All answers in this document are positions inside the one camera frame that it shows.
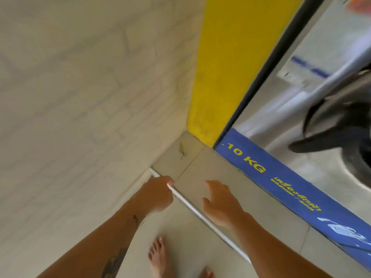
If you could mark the person's right hand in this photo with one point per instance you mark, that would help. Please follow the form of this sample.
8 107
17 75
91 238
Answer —
223 207

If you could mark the person's left hand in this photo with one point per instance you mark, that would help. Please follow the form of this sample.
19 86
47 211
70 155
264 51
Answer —
152 195

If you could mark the person's left fingers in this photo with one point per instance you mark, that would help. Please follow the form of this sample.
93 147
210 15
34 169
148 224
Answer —
168 182

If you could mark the person's right thumb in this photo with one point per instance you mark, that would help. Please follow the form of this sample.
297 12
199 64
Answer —
207 207

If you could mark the white metal pole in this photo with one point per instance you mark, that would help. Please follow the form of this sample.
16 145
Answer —
188 204

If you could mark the person's left forearm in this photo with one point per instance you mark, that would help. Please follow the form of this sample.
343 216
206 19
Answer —
95 243

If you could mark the person's right forearm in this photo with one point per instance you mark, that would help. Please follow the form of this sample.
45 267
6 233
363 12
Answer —
272 251

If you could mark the small debris piece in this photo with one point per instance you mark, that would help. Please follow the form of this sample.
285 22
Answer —
182 149

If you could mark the person's right foot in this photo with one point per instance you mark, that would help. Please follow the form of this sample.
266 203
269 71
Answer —
206 273

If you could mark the person's foot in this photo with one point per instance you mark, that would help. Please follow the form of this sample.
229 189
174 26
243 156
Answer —
206 273
158 256

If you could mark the person's left foot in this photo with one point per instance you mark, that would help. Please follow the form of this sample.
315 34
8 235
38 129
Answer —
158 256

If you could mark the silver washing machine blue band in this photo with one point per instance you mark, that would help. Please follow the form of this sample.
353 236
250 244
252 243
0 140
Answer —
289 182

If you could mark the yellow pillar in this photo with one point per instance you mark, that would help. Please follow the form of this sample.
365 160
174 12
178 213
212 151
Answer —
232 63

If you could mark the black washing machine door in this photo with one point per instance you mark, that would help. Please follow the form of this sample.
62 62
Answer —
345 133

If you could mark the white label sticker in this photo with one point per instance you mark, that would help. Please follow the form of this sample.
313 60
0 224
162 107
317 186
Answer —
301 73

